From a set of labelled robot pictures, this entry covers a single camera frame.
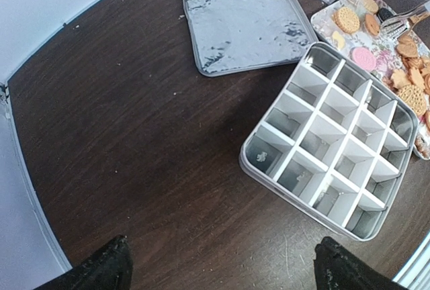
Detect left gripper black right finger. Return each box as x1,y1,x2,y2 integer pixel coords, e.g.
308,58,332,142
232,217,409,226
314,236,404,290

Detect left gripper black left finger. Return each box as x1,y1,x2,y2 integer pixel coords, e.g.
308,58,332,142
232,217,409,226
38,235,133,289

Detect silver serving tongs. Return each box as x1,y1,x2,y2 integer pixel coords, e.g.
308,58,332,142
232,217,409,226
380,0,429,40

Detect grey divided cookie tin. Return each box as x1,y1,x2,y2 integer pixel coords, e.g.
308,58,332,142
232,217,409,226
239,42,418,242

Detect flower shaped brown cookie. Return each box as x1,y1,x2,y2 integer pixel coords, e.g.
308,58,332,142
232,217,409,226
415,134,429,159

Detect tan sandwich biscuit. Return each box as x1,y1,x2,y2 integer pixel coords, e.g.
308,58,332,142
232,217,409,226
397,85,427,117

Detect leaf shaped orange cookie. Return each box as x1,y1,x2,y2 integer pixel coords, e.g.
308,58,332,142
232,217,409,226
390,69,411,89

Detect pink sandwich cookie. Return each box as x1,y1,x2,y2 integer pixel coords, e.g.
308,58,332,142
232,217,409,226
351,47,376,71

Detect floral rectangular tray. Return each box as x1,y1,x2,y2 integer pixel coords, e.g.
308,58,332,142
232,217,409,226
310,0,429,145

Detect chocolate chip cookie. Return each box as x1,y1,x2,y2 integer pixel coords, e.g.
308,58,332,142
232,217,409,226
364,13,380,36

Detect round tan perforated biscuit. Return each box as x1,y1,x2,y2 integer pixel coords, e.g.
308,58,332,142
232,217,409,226
334,7,360,34

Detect silver tin lid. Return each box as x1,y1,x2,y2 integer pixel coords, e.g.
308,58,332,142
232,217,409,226
182,0,318,77

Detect tan biscuit at tongs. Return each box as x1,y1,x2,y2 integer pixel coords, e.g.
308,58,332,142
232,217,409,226
360,0,379,14

